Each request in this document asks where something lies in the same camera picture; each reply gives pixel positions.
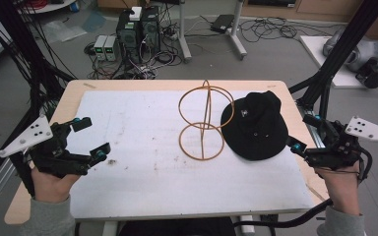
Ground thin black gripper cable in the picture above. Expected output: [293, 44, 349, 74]
[356, 147, 374, 185]

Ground black computer tower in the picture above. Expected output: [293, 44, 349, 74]
[140, 5, 162, 56]
[115, 10, 143, 64]

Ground black metal frame with cables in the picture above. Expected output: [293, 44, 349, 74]
[0, 0, 77, 195]

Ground clear plastic sheet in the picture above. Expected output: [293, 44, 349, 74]
[41, 19, 89, 44]

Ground loose black floor cables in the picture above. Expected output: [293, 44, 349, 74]
[238, 15, 340, 44]

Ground black metal frame post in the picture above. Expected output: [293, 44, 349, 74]
[288, 0, 378, 120]

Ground white platform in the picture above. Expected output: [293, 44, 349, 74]
[299, 34, 378, 89]

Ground white box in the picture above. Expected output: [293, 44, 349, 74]
[129, 6, 144, 22]

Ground tangle of cables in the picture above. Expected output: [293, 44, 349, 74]
[84, 19, 185, 81]

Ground black device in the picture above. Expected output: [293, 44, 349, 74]
[354, 61, 378, 89]

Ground white foam mat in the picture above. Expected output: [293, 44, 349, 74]
[69, 89, 316, 220]

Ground grey power supply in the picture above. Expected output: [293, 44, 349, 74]
[103, 34, 121, 63]
[93, 34, 108, 62]

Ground grey robot shell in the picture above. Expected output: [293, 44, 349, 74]
[322, 29, 378, 74]

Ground wooden table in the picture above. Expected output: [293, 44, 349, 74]
[4, 79, 331, 226]

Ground flat black box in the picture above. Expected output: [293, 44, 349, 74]
[210, 14, 236, 34]

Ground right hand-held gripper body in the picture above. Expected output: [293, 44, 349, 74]
[303, 116, 378, 171]

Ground person's left hand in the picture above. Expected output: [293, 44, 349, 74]
[31, 165, 82, 205]

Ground person's right hand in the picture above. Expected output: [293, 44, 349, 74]
[314, 161, 363, 216]

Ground gold wire hat stand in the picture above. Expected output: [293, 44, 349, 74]
[177, 79, 236, 161]

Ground person's dark lap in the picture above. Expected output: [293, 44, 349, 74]
[117, 216, 238, 236]

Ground white metal stand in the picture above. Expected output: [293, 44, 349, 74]
[176, 0, 248, 64]

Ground black bucket hat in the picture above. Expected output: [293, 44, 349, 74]
[220, 90, 289, 161]

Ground thick black cable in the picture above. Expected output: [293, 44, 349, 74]
[232, 198, 334, 229]

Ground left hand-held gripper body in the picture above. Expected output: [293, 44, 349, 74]
[0, 114, 93, 180]

